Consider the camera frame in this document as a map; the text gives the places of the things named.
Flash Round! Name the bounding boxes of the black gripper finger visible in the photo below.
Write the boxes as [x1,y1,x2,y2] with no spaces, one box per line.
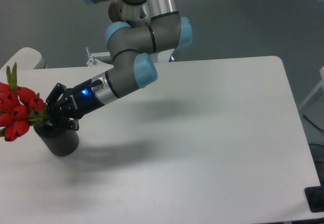
[49,113,79,131]
[46,83,67,110]

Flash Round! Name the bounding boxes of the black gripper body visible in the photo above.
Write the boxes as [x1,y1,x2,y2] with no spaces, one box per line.
[57,79,104,119]

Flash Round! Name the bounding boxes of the red tulip bouquet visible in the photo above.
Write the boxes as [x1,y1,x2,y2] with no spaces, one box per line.
[1,63,50,142]

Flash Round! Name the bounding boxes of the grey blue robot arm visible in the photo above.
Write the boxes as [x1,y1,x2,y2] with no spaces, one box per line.
[46,0,193,130]

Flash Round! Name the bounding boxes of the black cylindrical vase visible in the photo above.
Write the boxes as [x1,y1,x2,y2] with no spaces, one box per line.
[33,124,79,157]

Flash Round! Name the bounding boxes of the white rounded chair back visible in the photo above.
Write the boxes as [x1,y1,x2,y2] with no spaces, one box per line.
[1,47,48,72]

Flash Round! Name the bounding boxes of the black box at table edge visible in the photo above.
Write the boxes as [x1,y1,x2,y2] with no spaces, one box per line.
[304,186,323,213]

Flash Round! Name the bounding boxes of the white pedestal base frame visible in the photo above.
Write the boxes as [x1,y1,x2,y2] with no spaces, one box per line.
[86,47,175,67]

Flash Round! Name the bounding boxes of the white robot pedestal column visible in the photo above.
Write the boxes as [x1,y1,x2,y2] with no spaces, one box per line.
[108,0,151,28]

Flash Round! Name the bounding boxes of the black cable on floor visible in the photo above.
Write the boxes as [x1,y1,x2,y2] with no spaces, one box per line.
[303,114,324,129]

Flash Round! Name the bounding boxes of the white frame at right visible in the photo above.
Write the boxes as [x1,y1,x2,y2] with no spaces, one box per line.
[298,67,323,114]

